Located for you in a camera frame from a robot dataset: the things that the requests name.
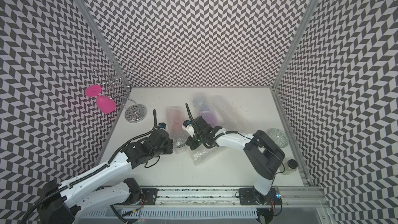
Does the chrome wire glass rack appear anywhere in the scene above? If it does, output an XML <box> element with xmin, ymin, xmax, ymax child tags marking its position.
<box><xmin>91</xmin><ymin>63</ymin><xmax>148</xmax><ymax>123</ymax></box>

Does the small black-lidded glass jar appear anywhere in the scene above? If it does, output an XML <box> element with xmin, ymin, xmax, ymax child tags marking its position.
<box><xmin>279</xmin><ymin>158</ymin><xmax>298</xmax><ymax>175</ymax></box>

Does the pink plastic wine glass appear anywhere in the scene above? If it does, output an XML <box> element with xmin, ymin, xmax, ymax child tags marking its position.
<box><xmin>85</xmin><ymin>85</ymin><xmax>117</xmax><ymax>114</ymax></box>

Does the red black ribbed vase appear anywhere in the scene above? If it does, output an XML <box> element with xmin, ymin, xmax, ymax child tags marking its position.
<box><xmin>166</xmin><ymin>107</ymin><xmax>187</xmax><ymax>148</ymax></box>

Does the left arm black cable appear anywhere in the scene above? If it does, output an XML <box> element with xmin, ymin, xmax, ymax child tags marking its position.
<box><xmin>20</xmin><ymin>108</ymin><xmax>159</xmax><ymax>224</ymax></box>

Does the green patterned round bowl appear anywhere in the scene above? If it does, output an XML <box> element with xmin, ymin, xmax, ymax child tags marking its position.
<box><xmin>267</xmin><ymin>128</ymin><xmax>289</xmax><ymax>148</ymax></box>

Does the purple blue wrapped tumbler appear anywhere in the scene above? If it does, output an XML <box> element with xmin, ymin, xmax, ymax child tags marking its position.
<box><xmin>193</xmin><ymin>96</ymin><xmax>218</xmax><ymax>127</ymax></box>

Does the aluminium front rail frame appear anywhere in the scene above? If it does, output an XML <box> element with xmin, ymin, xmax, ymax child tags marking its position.
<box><xmin>75</xmin><ymin>186</ymin><xmax>336</xmax><ymax>224</ymax></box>

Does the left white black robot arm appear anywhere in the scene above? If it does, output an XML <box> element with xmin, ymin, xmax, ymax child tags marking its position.
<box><xmin>21</xmin><ymin>128</ymin><xmax>173</xmax><ymax>224</ymax></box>

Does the clear bubble wrap roll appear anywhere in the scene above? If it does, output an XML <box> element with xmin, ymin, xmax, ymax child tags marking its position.
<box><xmin>190</xmin><ymin>145</ymin><xmax>226</xmax><ymax>166</ymax></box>

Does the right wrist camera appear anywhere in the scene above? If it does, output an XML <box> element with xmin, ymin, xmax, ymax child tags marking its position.
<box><xmin>182</xmin><ymin>120</ymin><xmax>195</xmax><ymax>135</ymax></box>

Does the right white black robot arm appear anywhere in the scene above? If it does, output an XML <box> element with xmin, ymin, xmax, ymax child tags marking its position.
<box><xmin>182</xmin><ymin>116</ymin><xmax>285</xmax><ymax>205</ymax></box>

